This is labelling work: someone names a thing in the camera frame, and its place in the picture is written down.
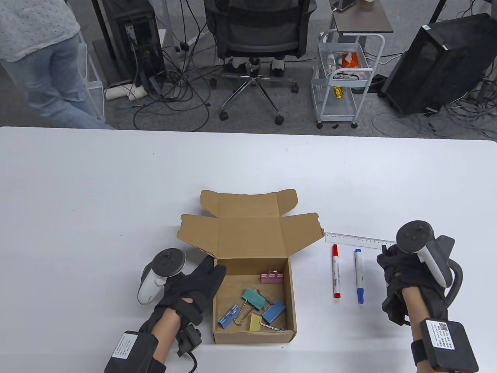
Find black desktop computer case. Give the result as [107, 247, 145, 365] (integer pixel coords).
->
[111, 0, 167, 86]

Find yellow binder clip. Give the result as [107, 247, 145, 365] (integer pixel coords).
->
[248, 313, 286, 333]

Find person's right hand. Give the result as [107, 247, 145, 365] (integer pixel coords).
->
[377, 244, 450, 327]

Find white power strip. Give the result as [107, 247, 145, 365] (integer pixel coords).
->
[106, 84, 147, 101]

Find teal binder clip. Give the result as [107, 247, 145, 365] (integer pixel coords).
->
[237, 288, 267, 324]

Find brown side table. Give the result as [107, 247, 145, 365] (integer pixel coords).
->
[332, 0, 394, 35]

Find white red cable bundle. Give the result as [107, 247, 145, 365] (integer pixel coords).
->
[330, 69, 363, 82]

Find white desk frame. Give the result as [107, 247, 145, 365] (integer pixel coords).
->
[158, 0, 206, 59]

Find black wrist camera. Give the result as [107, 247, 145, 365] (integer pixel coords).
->
[177, 326, 202, 357]

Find black computer tower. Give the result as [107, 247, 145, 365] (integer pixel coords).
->
[381, 13, 497, 116]

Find person's left hand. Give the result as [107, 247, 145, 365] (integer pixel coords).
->
[155, 255, 227, 327]

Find blue marker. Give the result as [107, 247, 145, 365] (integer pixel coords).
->
[354, 249, 365, 304]

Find red marker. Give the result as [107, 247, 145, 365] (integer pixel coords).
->
[331, 244, 343, 299]

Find person's right forearm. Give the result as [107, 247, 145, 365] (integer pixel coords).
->
[402, 289, 429, 373]

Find white metal cart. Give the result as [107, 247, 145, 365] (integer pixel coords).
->
[311, 29, 386, 129]
[78, 33, 106, 122]

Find black cables under desk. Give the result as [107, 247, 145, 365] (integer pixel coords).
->
[132, 0, 213, 132]

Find black desk leg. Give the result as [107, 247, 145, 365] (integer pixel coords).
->
[92, 0, 134, 84]

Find brown cardboard mailer box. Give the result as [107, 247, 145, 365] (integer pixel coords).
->
[177, 189, 326, 345]

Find blue binder clip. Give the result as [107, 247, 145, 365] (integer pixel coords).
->
[261, 301, 286, 325]
[218, 306, 239, 329]

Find white grey handheld controller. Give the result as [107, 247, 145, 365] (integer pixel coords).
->
[396, 221, 463, 307]
[137, 249, 186, 304]

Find black mesh office chair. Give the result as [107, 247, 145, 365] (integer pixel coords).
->
[205, 0, 317, 125]

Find black wrist sensor box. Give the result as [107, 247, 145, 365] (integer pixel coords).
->
[411, 319, 479, 373]
[105, 331, 160, 373]

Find person's left forearm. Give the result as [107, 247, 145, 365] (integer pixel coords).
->
[149, 309, 182, 362]

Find clear plastic ruler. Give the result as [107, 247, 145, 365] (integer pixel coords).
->
[325, 232, 398, 249]

